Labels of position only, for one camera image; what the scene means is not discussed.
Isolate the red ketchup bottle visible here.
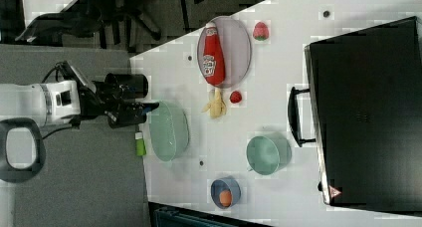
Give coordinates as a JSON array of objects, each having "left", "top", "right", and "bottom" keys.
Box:
[{"left": 203, "top": 22, "right": 226, "bottom": 86}]

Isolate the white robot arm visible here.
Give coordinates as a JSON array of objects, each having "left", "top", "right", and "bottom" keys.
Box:
[{"left": 1, "top": 81, "right": 159, "bottom": 183}]

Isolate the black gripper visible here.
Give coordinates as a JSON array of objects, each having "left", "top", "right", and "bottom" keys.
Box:
[{"left": 78, "top": 82, "right": 159, "bottom": 128}]

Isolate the black office chair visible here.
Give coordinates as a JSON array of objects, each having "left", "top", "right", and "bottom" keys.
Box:
[{"left": 15, "top": 0, "right": 161, "bottom": 49}]

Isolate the large pink strawberry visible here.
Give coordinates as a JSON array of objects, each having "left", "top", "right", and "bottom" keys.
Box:
[{"left": 253, "top": 22, "right": 269, "bottom": 41}]

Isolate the small red strawberry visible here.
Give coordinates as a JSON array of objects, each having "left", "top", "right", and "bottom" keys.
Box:
[{"left": 230, "top": 91, "right": 242, "bottom": 104}]

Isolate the black cylinder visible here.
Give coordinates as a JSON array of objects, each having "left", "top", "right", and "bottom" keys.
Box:
[{"left": 105, "top": 74, "right": 148, "bottom": 100}]

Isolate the small blue bowl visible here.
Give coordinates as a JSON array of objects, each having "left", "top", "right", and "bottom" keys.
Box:
[{"left": 210, "top": 176, "right": 241, "bottom": 209}]

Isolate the orange ball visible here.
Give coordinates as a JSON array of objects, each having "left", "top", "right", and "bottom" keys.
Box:
[{"left": 219, "top": 190, "right": 232, "bottom": 207}]

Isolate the grey round plate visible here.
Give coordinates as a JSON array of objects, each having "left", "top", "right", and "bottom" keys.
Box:
[{"left": 211, "top": 16, "right": 252, "bottom": 89}]

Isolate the black oven door handle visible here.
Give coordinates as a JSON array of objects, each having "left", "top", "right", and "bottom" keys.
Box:
[{"left": 288, "top": 87, "right": 316, "bottom": 147}]

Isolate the green mug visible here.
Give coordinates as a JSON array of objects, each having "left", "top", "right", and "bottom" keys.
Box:
[{"left": 246, "top": 132, "right": 292, "bottom": 175}]

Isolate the green perforated colander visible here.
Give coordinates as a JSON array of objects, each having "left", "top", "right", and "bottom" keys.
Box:
[{"left": 149, "top": 101, "right": 189, "bottom": 162}]

